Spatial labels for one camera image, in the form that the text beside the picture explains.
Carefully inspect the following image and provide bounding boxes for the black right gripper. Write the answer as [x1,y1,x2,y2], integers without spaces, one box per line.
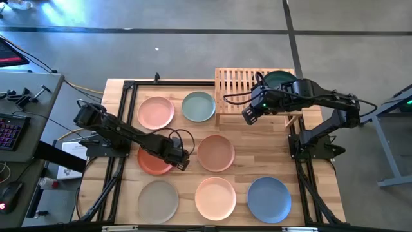
[241,84,283,126]

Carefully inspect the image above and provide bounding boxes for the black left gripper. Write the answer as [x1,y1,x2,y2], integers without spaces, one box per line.
[160,141,191,172]

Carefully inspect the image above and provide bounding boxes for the orange-red plate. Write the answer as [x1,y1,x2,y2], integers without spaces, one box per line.
[136,146,174,177]

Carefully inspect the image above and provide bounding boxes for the grey plate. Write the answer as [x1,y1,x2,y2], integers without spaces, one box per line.
[137,180,180,224]

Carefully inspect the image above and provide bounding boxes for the peach plate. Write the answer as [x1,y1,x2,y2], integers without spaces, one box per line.
[194,176,237,222]

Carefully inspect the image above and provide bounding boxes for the dark green plate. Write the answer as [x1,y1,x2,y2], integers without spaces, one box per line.
[262,70,299,90]

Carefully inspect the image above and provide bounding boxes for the sage green plate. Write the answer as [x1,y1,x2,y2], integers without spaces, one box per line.
[181,90,217,123]

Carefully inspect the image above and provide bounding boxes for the blue plate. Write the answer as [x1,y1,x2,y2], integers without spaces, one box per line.
[247,176,292,224]

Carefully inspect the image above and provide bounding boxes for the wooden slatted shelf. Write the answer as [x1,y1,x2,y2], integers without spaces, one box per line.
[214,67,304,128]

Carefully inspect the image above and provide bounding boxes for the white booklet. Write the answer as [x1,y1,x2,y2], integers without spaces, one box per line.
[56,141,88,180]

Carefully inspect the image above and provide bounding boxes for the clear bottle red cap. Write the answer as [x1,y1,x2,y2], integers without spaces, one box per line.
[37,177,61,191]

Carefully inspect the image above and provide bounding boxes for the grey metal stand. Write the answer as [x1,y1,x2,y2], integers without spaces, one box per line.
[359,84,412,189]

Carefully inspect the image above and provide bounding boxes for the grey desk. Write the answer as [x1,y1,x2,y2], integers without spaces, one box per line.
[0,157,49,228]
[0,71,65,164]

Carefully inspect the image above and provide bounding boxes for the black clamp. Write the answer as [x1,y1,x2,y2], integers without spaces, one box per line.
[0,84,52,109]

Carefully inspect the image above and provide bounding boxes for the black computer mouse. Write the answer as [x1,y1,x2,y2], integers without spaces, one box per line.
[0,180,24,215]

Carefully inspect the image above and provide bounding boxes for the backlit keyboard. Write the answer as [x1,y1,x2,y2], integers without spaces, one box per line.
[0,112,32,151]

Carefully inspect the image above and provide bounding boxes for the dark monitor screen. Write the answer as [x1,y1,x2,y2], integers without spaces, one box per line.
[0,37,30,68]

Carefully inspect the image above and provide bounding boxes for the white object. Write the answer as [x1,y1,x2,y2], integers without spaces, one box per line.
[6,0,35,11]

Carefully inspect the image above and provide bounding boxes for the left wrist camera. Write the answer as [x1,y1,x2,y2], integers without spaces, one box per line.
[169,136,185,150]

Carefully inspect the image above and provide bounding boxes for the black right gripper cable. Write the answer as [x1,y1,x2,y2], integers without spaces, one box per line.
[222,71,270,106]

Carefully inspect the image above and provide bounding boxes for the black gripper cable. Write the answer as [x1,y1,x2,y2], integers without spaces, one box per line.
[149,128,196,156]
[222,71,270,106]

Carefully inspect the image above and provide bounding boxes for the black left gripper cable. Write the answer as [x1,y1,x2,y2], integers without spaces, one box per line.
[149,128,196,156]

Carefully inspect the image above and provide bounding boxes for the black aluminium frame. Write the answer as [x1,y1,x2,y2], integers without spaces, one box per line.
[72,72,348,232]

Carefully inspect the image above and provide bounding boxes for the yellow cable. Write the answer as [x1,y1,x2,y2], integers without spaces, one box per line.
[57,80,104,142]

